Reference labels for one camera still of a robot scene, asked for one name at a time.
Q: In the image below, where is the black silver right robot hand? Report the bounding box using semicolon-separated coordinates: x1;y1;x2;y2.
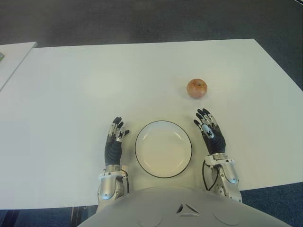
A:
193;108;227;157

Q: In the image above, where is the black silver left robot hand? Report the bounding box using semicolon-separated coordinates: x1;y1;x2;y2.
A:
104;115;131;167

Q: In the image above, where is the red yellow apple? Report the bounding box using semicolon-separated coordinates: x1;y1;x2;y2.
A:
187;79;208;100

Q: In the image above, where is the white plate with black rim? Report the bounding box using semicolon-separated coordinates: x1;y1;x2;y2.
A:
134;120;193;178

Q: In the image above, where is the grey robot torso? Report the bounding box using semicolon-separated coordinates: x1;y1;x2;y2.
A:
80;185;293;227

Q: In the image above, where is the white side table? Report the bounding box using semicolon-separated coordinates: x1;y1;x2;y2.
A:
0;42;38;92

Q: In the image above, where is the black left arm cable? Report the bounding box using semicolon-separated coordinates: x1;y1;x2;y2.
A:
123;174;130;194

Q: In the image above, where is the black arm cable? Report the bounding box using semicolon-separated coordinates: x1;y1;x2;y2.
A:
123;174;130;194
202;160;221;191

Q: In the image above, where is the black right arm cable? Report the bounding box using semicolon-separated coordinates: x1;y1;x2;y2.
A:
202;160;221;191

